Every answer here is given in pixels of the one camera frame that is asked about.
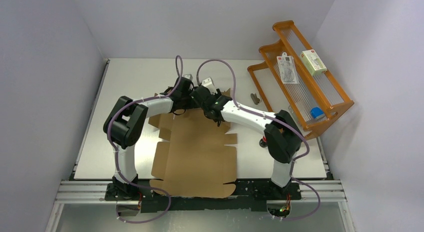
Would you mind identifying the brown cardboard box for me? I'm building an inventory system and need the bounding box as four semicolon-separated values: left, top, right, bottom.
148;108;238;198

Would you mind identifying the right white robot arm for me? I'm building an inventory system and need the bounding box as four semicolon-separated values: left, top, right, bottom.
190;85;305;199

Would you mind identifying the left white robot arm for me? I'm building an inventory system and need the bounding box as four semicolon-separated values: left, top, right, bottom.
103;74;194;200

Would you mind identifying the white green small box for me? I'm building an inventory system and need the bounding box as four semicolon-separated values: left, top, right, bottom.
299;49;328;76

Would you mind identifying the small grey-olive clip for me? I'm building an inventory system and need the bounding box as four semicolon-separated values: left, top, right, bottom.
250;93;261;105

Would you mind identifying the red black push button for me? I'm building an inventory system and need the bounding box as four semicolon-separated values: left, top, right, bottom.
259;136;268;148

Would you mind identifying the clear packaged item with card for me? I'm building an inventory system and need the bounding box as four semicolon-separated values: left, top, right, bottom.
276;52;299;84

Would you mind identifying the orange wooden shelf rack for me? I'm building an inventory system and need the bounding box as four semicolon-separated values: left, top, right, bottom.
247;20;354;140

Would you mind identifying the blue tape roll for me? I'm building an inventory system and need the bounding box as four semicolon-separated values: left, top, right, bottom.
310;107;325;120

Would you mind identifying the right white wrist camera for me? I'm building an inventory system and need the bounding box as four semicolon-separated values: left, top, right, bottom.
201;77;218;95

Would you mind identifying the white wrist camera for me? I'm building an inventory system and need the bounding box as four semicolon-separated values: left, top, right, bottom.
183;74;193;81
201;77;218;95

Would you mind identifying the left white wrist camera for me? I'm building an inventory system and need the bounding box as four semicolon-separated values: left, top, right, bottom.
183;74;193;81

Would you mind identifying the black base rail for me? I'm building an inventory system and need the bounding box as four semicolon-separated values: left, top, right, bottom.
104;179;301;213

